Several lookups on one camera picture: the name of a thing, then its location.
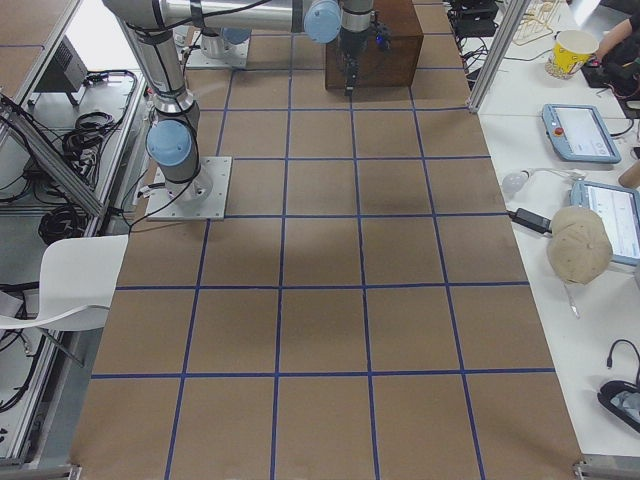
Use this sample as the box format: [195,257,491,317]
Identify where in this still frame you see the blue teach pendant tablet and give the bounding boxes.
[541,104,621,164]

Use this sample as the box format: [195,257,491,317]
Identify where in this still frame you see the black cable on desk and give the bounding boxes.
[606,339,640,384]

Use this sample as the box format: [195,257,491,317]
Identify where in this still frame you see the black power brick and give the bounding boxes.
[507,208,552,234]

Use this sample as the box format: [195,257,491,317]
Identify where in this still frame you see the aluminium corner frame post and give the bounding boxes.
[467,0,529,113]

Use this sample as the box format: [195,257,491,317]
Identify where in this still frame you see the coiled black cables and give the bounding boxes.
[38,204,101,247]

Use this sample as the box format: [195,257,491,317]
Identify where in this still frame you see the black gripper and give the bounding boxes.
[339,12,391,95]

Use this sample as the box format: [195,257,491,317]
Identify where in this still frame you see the black device on desk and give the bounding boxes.
[447,0,498,39]

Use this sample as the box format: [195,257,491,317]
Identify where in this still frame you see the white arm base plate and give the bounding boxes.
[186,36,250,69]
[145,156,233,221]

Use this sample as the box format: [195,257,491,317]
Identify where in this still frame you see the white plastic chair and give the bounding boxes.
[1,235,129,332]

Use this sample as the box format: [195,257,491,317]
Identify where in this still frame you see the wooden wire rack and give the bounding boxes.
[512,0,561,46]

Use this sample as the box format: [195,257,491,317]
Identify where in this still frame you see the beige baseball cap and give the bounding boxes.
[547,206,613,285]

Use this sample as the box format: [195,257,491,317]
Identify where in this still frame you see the grey electronics box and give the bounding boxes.
[34,36,88,107]

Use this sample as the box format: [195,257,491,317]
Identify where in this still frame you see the person's hand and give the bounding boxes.
[595,16,639,61]

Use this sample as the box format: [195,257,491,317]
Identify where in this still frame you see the yellow popcorn bucket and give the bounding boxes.
[545,30,599,80]

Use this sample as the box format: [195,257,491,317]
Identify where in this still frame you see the dark brown wooden drawer cabinet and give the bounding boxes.
[325,1,423,92]

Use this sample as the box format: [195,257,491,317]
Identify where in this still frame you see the white light bulb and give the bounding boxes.
[501,170,533,198]

